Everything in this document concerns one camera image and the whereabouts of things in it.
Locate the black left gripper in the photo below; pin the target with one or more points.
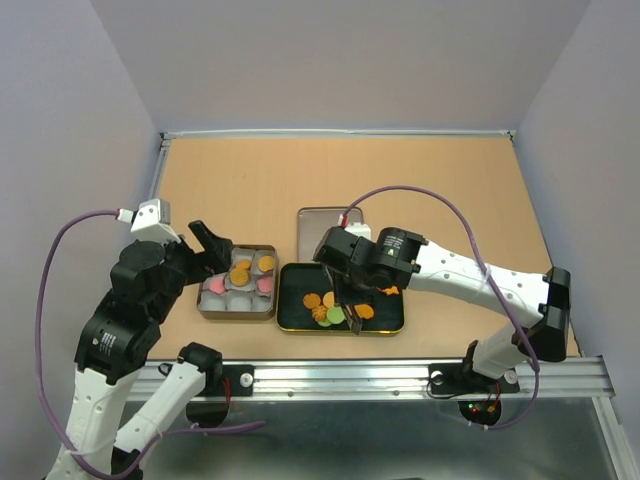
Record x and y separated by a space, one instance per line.
206 264

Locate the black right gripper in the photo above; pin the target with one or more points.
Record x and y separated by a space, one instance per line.
345 293

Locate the silver metal tongs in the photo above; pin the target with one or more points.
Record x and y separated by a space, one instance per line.
344 294

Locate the plain round cookie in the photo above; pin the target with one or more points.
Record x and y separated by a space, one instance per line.
328 299
244 265

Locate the pink round cookie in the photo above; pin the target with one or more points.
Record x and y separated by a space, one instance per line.
216 285
265 285

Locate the dotted round yellow cookie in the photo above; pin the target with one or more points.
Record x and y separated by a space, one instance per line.
266 263

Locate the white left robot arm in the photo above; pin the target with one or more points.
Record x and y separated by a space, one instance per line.
146 281

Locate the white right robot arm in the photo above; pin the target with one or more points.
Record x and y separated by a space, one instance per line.
537 305

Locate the orange fish cookie on tray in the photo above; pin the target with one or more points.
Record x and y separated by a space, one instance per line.
365 311

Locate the plain round cookie on tray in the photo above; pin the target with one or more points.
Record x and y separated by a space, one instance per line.
328 299

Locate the green round cookie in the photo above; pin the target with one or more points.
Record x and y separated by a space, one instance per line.
335 315

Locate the large fish-shaped cookie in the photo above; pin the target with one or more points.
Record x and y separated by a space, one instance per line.
389 291

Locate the swirl flower cookie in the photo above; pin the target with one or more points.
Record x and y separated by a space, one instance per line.
319 313

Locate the chocolate chip round cookie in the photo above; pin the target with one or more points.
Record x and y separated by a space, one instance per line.
312 300

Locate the brown cookie tin box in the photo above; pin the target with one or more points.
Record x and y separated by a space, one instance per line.
241 303

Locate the black gold-rimmed tray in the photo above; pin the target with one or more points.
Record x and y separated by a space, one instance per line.
298 280

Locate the brown tin lid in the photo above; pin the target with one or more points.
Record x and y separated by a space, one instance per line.
312 224

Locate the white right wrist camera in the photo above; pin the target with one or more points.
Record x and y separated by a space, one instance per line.
355 224

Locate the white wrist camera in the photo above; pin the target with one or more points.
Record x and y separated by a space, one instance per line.
150 222
355 224

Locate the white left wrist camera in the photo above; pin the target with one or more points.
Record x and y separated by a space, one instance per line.
150 222

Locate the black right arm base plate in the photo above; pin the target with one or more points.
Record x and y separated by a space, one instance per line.
454 378

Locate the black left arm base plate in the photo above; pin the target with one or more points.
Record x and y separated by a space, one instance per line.
230 380

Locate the aluminium front rail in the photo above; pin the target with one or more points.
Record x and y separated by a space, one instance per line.
339 380

